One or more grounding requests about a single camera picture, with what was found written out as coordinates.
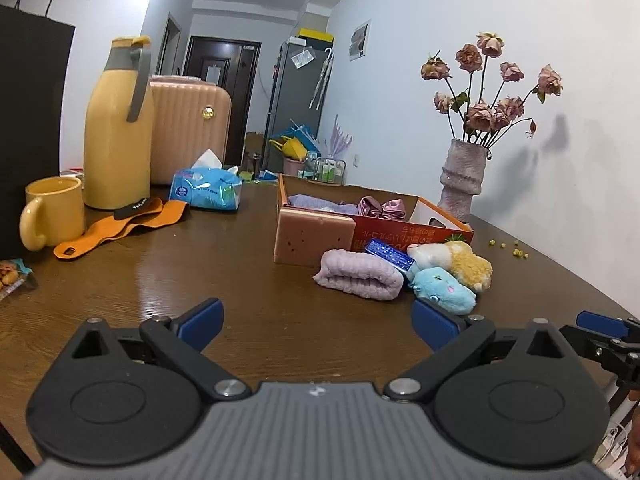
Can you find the person's right forearm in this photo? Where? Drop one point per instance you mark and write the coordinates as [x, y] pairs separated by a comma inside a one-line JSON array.
[[635, 440]]

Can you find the black paper bag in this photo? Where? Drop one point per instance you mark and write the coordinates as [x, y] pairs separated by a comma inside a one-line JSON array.
[[30, 135]]

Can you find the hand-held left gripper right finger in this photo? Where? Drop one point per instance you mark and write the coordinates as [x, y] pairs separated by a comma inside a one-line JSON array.
[[435, 324]]

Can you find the blue plush toy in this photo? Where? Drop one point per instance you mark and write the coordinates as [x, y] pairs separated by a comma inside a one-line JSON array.
[[445, 292]]

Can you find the crumpled paper sheet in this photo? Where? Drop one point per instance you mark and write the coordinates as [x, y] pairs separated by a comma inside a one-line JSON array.
[[302, 58]]

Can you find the scattered yellow beads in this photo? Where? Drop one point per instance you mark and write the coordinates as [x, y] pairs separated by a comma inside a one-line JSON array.
[[515, 251]]

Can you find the yellow thermos jug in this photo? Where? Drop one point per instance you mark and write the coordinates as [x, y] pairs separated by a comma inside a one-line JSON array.
[[117, 150]]

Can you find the purple towel pouch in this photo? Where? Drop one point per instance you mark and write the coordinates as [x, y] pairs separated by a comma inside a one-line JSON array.
[[310, 201]]

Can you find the white yellow plush toy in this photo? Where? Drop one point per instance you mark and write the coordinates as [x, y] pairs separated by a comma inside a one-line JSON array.
[[465, 266]]

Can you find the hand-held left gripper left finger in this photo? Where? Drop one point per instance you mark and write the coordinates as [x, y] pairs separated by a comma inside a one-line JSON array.
[[202, 321]]

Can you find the yellow box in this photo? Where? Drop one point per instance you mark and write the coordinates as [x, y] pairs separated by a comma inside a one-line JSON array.
[[315, 36]]

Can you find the small blue tissue packet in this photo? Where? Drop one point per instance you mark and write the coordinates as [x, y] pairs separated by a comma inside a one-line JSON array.
[[390, 255]]

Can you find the wall picture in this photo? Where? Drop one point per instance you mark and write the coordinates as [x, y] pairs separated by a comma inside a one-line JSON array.
[[360, 41]]

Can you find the white power strip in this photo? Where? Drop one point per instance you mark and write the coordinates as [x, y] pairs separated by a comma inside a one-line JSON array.
[[612, 442]]

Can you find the red cardboard box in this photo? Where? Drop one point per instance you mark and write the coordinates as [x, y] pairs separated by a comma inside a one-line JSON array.
[[400, 235]]

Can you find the pink ribbed suitcase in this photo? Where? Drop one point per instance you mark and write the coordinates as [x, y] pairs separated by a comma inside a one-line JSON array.
[[190, 130]]

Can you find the yellow mug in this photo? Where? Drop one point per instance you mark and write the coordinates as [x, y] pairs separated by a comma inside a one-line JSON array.
[[55, 212]]

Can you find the folded umbrella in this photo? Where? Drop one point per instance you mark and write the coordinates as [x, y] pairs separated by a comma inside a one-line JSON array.
[[322, 80]]

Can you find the grey refrigerator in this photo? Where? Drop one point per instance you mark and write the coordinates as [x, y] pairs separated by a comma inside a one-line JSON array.
[[295, 95]]

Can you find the dried rose bouquet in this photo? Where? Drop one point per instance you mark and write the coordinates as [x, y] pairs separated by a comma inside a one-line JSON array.
[[482, 115]]

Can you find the dark side door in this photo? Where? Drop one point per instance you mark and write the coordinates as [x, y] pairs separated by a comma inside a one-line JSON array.
[[169, 45]]

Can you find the pink satin scrunchie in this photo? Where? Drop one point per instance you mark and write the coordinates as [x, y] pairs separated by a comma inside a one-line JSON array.
[[382, 208]]

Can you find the lavender towel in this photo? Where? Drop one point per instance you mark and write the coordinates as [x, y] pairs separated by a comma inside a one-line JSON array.
[[357, 275]]

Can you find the dark entrance door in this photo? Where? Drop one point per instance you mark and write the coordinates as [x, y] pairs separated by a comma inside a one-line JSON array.
[[225, 95]]

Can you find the pink waste bin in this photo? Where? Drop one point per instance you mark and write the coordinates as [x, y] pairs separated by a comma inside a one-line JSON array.
[[292, 166]]

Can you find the purple wall sticker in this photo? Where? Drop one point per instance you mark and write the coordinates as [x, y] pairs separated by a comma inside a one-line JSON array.
[[339, 140]]

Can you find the pink sponge block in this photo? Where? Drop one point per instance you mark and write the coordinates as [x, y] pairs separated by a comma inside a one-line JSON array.
[[312, 237]]

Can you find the pink ceramic vase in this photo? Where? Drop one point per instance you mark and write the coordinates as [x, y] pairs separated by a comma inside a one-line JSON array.
[[462, 180]]

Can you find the snack packet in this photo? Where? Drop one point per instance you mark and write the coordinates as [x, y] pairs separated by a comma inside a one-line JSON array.
[[12, 277]]

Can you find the large blue tissue pack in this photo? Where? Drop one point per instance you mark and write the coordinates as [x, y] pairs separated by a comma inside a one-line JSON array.
[[205, 187]]

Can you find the yellow shopping bag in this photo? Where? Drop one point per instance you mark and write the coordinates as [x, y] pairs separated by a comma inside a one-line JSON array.
[[290, 147]]

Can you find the brown carton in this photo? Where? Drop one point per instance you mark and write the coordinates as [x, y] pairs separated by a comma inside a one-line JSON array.
[[254, 152]]

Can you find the blue shopping bag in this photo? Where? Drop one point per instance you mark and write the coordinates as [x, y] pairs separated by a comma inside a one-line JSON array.
[[302, 132]]

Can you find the white door notice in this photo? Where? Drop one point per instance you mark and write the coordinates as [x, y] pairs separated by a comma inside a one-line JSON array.
[[212, 75]]

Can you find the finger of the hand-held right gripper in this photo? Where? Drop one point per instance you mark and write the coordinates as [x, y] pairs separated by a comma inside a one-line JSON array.
[[602, 321], [605, 352]]

